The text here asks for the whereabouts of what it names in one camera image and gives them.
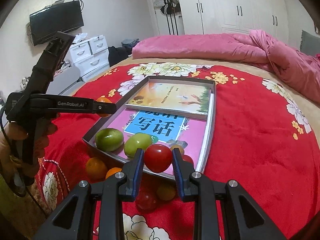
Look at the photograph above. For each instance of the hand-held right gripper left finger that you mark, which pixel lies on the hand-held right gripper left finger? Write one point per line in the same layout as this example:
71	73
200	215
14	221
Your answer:
138	177

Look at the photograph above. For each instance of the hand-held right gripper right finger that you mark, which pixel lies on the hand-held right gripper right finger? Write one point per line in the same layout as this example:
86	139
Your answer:
178	177

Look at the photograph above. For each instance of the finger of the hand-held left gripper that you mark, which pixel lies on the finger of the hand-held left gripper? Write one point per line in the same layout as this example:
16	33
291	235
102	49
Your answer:
105	108

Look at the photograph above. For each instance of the orange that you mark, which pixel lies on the orange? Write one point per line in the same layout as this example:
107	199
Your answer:
104	99
96	167
112	172

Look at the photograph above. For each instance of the red tomato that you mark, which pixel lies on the red tomato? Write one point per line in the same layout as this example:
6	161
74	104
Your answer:
188	160
146	202
158	158

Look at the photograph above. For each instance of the grey cardboard box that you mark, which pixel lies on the grey cardboard box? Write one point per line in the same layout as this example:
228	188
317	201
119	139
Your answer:
100	128

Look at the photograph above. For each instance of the green apple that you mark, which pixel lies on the green apple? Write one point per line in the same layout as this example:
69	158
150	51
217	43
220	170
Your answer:
108	140
136	143

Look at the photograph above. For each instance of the person's left hand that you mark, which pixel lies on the person's left hand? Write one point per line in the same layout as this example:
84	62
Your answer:
10	135

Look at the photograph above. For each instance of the grey padded bench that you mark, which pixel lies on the grey padded bench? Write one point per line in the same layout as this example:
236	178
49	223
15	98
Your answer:
67	80

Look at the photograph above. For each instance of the white drawer cabinet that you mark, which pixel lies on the white drawer cabinet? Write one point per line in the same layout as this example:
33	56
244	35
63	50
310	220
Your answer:
92	65

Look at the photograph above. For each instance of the pink book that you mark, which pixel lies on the pink book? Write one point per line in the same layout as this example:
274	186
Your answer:
192	135

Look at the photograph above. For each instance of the white plastic bag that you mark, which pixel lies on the white plastic bag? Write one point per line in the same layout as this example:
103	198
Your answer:
81	38

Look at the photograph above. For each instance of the landscape picture book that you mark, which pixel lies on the landscape picture book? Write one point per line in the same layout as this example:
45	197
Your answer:
170	96

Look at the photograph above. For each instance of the red floral blanket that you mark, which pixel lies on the red floral blanket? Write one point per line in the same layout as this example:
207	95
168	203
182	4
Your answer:
250	142

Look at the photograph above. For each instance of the white door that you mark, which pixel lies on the white door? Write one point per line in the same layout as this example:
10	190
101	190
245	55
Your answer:
156	20

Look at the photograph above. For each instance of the pink quilt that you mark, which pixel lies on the pink quilt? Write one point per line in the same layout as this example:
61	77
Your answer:
187	46

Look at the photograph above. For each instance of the black striped hanging bag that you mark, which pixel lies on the black striped hanging bag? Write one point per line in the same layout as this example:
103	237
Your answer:
167	7

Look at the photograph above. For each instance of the grey hanging bag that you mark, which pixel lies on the grey hanging bag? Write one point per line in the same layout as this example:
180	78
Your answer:
158	1

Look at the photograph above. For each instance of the white wardrobe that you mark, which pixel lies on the white wardrobe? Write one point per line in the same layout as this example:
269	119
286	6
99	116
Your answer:
220	7

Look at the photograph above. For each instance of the grey headboard cushion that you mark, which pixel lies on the grey headboard cushion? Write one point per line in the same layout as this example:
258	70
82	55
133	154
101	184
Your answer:
310	43

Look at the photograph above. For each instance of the black wall television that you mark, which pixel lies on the black wall television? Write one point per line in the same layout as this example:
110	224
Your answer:
56	21

